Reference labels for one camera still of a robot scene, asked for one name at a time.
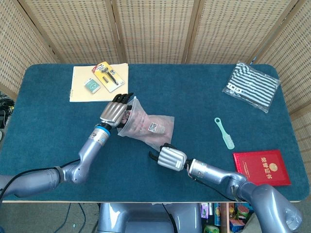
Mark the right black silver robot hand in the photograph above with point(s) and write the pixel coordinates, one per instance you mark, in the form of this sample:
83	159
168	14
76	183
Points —
170	159

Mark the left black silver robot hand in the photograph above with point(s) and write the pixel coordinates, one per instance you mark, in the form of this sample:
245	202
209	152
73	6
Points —
113	112

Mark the clear plastic zip bag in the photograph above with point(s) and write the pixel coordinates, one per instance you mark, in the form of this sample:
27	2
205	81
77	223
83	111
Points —
136	109

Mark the pink cloth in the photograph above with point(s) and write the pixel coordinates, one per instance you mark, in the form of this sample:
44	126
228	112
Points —
141	126

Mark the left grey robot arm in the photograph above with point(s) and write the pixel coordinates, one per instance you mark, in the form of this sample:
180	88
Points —
73	172

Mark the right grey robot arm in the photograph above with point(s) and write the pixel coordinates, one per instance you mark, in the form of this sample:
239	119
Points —
262	196

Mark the striped packaged garment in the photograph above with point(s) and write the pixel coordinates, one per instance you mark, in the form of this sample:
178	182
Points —
252	85

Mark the yellow razor blister pack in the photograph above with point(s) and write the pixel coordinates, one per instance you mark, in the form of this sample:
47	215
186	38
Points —
108	78

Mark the small green white box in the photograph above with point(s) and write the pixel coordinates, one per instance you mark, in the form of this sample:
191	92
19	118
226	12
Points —
91	85

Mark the beige spiral notebook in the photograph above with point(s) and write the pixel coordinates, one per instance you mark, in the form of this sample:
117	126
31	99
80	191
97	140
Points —
80	89

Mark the blue felt table cover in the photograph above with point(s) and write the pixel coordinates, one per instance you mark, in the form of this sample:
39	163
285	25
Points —
194	109

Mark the mint green hairbrush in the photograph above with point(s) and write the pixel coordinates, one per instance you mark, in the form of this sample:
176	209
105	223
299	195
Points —
222	132

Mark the grey robot torso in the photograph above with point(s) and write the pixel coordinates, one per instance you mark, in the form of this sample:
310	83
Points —
145	218

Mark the shelf with colourful packages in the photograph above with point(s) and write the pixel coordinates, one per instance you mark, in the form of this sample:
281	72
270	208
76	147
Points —
213	216

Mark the red certificate book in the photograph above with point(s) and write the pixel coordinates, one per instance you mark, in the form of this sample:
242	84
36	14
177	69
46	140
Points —
262	167

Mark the woven wooden folding screen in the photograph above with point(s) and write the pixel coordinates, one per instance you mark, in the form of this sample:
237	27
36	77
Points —
155	29

